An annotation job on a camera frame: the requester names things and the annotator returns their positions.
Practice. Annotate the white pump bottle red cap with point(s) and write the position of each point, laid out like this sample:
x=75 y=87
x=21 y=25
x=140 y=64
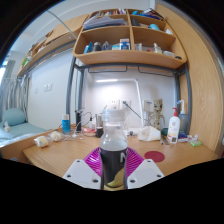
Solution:
x=173 y=126

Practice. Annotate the flat round red coaster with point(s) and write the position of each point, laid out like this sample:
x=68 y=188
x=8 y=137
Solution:
x=154 y=156

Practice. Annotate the small white display device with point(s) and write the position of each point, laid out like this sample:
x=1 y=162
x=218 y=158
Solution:
x=173 y=139

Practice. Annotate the teal pillow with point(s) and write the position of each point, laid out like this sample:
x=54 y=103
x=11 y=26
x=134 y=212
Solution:
x=13 y=117

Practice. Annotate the pink white small packet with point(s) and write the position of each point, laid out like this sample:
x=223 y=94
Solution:
x=192 y=138

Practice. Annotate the small green pack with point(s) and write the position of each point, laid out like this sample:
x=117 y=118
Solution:
x=196 y=143

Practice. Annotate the clear bottle with dark label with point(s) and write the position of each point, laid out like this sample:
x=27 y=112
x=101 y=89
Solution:
x=113 y=153

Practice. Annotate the black electric shaver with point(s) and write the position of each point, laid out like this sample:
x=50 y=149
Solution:
x=78 y=121

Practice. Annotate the small black jar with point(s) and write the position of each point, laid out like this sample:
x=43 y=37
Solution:
x=99 y=132

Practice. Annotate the wooden bunk rail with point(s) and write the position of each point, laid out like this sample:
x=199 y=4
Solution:
x=53 y=40

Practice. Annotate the wooden wardrobe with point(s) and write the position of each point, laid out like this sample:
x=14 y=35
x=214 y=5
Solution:
x=206 y=90

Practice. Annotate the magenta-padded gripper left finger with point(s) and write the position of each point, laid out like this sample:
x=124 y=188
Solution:
x=81 y=173

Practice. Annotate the small blue bottle white cap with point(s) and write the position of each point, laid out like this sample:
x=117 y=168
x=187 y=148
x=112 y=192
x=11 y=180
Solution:
x=66 y=125

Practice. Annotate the grey striped curtain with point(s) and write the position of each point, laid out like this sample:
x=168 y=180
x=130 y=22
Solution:
x=15 y=96

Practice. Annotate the wooden tree figurine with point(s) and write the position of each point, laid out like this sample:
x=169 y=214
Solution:
x=158 y=113

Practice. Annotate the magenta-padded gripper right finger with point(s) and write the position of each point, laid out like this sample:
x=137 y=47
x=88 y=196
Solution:
x=145 y=173

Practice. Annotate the grey metal bed frame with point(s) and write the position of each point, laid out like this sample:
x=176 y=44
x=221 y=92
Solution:
x=68 y=93

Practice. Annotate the bed with teal sheet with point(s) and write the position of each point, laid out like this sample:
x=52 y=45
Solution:
x=20 y=131

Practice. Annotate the wooden shelf unit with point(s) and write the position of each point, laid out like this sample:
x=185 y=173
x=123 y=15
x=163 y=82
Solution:
x=130 y=40

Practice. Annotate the white tissue bag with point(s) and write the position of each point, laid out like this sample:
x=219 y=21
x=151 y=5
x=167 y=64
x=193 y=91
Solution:
x=149 y=134

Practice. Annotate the clear blue spray bottle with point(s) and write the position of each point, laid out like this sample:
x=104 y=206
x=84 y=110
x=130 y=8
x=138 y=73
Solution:
x=182 y=120

